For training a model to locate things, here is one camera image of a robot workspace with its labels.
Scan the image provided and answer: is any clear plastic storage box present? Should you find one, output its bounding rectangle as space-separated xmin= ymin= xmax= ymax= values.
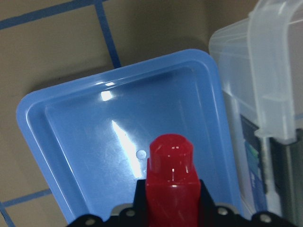
xmin=209 ymin=0 xmax=303 ymax=217

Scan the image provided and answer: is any red block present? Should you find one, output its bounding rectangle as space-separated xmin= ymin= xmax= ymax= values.
xmin=145 ymin=134 xmax=201 ymax=227

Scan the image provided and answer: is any blue plastic tray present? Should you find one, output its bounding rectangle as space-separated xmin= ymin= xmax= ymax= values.
xmin=16 ymin=49 xmax=243 ymax=222

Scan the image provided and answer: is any black box handle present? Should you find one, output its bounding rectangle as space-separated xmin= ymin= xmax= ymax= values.
xmin=255 ymin=129 xmax=303 ymax=224

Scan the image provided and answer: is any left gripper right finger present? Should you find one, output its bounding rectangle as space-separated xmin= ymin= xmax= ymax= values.
xmin=199 ymin=179 xmax=215 ymax=208

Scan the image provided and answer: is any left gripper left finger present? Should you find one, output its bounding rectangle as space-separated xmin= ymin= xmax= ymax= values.
xmin=133 ymin=180 xmax=147 ymax=210

